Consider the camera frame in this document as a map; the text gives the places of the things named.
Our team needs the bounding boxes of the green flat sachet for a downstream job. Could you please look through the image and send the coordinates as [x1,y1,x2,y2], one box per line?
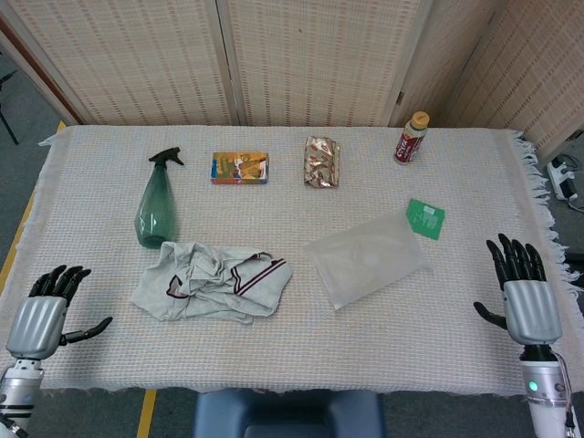
[405,198,446,241]

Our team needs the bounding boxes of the white garment with striped trim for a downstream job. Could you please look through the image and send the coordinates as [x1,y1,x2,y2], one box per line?
[130,240,293,326]

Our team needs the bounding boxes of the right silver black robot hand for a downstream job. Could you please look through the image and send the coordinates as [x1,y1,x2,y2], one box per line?
[473,233,563,347]

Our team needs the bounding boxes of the pale woven tablecloth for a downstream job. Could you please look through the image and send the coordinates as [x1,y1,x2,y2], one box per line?
[0,123,584,396]

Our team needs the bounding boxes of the black stand legs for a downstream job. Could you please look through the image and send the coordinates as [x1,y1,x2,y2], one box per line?
[0,52,20,146]

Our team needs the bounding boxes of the crumpled foil snack packet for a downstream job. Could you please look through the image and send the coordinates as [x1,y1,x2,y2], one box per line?
[303,135,342,190]

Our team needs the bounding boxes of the red coffee bottle yellow cap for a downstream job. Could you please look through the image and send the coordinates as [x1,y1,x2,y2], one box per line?
[393,111,431,166]

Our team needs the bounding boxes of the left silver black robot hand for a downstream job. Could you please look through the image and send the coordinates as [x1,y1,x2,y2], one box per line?
[5,265,114,361]

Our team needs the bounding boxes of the white power strip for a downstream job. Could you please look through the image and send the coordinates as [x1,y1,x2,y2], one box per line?
[546,153,580,202]

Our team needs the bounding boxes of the woven folding screen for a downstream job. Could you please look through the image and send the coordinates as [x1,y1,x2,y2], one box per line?
[0,0,584,159]

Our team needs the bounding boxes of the green plastic spray bottle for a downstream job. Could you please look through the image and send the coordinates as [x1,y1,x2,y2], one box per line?
[133,146,186,250]

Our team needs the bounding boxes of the transparent plastic bag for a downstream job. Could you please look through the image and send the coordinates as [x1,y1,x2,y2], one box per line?
[304,210,433,311]

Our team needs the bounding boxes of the colourful cardboard box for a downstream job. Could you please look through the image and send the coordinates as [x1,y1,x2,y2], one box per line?
[210,151,270,186]

